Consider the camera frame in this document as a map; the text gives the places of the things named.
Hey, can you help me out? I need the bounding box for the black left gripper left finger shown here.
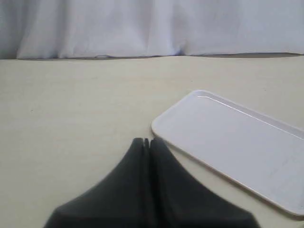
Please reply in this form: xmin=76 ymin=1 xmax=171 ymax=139
xmin=45 ymin=138 xmax=149 ymax=228

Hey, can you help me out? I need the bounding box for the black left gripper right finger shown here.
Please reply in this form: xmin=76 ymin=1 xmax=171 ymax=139
xmin=150 ymin=138 xmax=260 ymax=228

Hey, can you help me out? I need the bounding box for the white fabric backdrop curtain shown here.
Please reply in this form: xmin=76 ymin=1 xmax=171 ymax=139
xmin=0 ymin=0 xmax=304 ymax=59

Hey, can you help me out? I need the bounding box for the white rectangular plastic tray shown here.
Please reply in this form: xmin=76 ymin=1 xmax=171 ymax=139
xmin=151 ymin=90 xmax=304 ymax=216

